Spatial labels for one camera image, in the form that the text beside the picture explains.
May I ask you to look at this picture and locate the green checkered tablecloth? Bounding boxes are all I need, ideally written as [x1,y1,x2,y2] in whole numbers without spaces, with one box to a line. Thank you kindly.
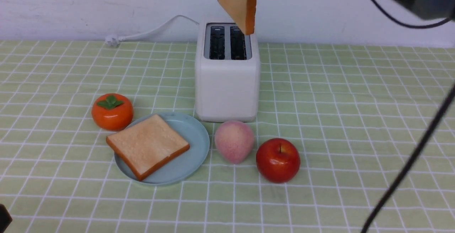
[0,40,454,233]

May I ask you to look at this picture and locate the white power cord with plug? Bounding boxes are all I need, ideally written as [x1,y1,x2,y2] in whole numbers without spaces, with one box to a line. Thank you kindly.
[105,15,199,47]

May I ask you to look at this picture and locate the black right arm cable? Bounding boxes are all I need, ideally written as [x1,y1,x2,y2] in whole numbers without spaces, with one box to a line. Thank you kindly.
[329,0,455,233]

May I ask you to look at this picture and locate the toast slice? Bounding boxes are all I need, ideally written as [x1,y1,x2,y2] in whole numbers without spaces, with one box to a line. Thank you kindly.
[106,114,190,181]
[218,0,257,36]

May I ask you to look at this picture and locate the light blue round plate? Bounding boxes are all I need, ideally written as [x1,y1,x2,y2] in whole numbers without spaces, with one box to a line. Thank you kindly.
[114,112,211,186]

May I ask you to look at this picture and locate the pink peach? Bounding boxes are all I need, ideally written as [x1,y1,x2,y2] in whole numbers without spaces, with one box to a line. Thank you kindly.
[214,121,255,164]

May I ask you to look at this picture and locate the red apple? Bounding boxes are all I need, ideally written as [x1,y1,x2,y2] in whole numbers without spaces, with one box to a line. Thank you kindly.
[256,138,301,184]

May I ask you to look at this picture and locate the white two-slot toaster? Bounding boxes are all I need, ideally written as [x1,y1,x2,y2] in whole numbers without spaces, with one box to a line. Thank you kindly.
[194,21,261,122]

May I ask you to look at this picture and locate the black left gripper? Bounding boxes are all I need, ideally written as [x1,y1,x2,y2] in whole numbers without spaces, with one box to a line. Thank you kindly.
[0,204,12,231]

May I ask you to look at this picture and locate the orange persimmon with green leaf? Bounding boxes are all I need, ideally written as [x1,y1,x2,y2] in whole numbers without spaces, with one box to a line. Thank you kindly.
[91,93,134,131]

